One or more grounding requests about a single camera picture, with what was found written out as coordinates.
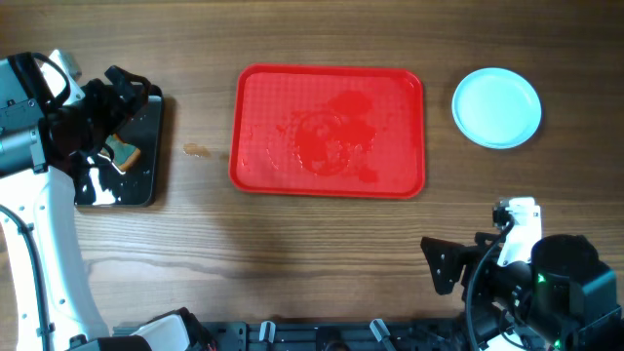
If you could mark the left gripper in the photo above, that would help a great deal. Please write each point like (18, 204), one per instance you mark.
(115, 111)

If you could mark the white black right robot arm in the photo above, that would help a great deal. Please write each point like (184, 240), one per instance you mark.
(564, 294)

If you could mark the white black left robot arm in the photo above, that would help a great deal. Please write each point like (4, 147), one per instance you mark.
(56, 307)

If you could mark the light blue plate back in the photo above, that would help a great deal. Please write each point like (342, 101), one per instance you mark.
(478, 134)

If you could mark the green and orange sponge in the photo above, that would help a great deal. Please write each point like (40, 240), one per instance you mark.
(123, 155)

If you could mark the black water tray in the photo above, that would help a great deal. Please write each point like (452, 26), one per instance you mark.
(99, 184)

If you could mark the red serving tray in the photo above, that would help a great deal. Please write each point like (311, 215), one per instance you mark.
(333, 131)

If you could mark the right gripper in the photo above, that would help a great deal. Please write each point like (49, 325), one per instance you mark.
(456, 255)

